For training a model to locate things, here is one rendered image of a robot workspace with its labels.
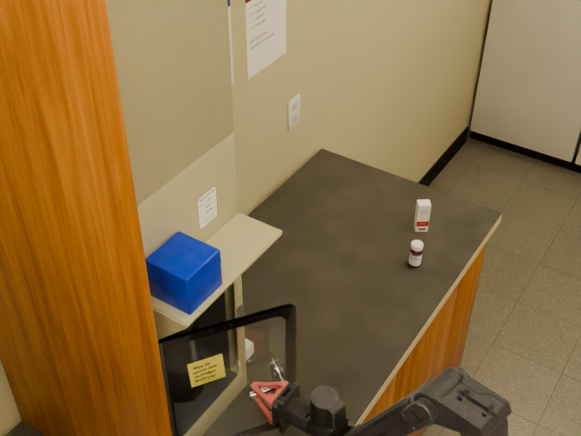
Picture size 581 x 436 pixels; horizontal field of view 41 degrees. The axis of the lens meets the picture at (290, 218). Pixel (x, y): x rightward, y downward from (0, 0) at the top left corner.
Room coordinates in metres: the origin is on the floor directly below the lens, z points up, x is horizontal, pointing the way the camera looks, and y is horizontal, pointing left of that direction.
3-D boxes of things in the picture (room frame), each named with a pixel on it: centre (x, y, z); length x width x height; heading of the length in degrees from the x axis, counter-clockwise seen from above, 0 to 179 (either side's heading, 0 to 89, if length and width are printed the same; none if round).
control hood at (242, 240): (1.13, 0.15, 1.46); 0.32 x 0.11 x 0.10; 147
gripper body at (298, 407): (1.00, -0.02, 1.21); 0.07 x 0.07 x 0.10; 57
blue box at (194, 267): (1.06, 0.20, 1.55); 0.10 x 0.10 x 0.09; 57
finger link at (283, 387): (1.04, 0.04, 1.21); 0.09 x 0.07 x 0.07; 57
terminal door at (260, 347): (1.09, 0.13, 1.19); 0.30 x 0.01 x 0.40; 112
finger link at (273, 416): (1.04, 0.04, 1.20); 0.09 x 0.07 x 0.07; 57
